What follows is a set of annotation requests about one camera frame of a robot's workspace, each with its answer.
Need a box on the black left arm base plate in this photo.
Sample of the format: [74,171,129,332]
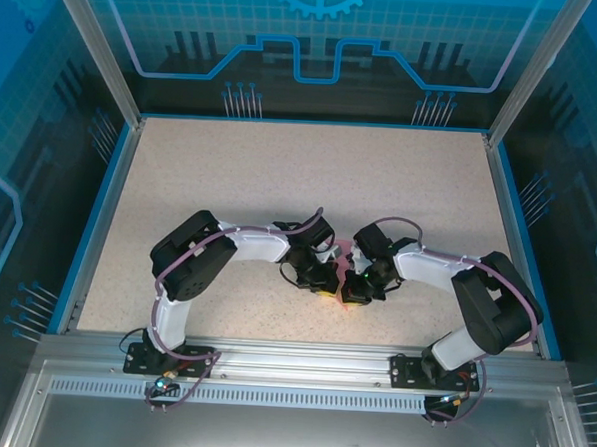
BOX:
[122,342,217,379]

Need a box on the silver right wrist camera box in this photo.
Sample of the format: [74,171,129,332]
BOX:
[348,249,374,274]

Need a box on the aluminium mounting rail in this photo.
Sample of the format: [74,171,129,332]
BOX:
[34,325,573,399]

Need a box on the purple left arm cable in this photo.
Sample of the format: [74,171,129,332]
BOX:
[145,198,326,421]

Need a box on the blue rear frame strip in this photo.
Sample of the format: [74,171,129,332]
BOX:
[141,109,490,137]

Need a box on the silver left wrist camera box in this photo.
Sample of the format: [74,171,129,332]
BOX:
[319,243,342,267]

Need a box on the aluminium frame post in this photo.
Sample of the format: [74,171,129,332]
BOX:
[37,0,154,129]
[485,0,597,153]

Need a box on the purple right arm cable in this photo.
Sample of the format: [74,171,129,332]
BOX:
[362,214,550,430]

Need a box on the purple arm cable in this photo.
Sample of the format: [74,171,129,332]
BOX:
[362,214,550,430]
[145,198,326,421]

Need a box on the aluminium side rail blue edge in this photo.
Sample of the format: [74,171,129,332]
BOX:
[471,133,577,362]
[54,113,148,339]

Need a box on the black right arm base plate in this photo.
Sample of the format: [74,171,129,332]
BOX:
[388,351,483,393]

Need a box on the sheet metal tray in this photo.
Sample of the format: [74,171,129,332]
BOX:
[0,356,597,447]

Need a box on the slotted grey cable duct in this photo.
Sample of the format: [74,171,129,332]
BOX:
[47,375,471,417]

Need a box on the brass cable connector green light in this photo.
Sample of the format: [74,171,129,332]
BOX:
[436,390,471,410]
[152,369,180,393]

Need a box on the pink square paper sheet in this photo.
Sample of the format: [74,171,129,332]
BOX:
[329,238,372,314]

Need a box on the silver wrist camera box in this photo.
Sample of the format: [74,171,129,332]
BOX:
[319,243,342,267]
[348,249,374,274]

